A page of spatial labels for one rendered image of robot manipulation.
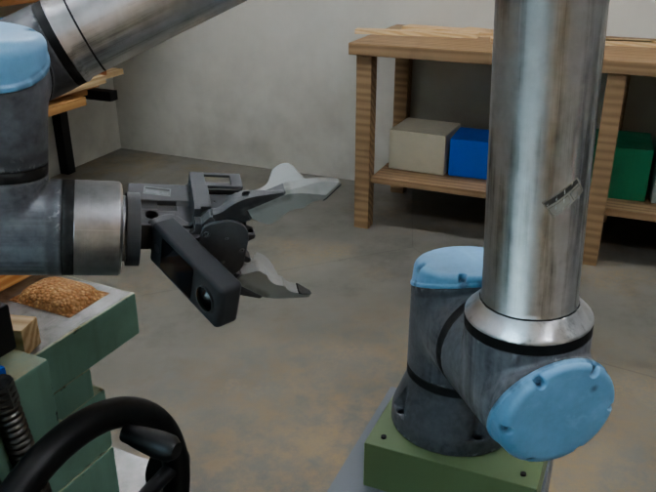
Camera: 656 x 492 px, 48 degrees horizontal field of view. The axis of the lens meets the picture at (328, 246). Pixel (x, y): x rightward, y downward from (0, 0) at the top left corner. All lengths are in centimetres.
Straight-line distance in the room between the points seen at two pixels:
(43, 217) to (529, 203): 48
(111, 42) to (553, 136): 45
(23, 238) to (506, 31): 49
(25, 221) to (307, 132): 353
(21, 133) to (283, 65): 351
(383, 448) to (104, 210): 60
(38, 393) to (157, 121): 398
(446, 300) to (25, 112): 59
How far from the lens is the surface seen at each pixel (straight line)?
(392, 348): 254
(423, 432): 111
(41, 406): 76
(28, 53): 67
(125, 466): 114
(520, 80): 77
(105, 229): 69
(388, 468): 114
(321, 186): 71
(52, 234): 69
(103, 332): 95
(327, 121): 410
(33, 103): 68
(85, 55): 79
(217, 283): 65
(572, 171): 80
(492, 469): 111
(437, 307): 102
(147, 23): 79
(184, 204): 75
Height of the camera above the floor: 134
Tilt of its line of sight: 24 degrees down
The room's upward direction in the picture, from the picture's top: straight up
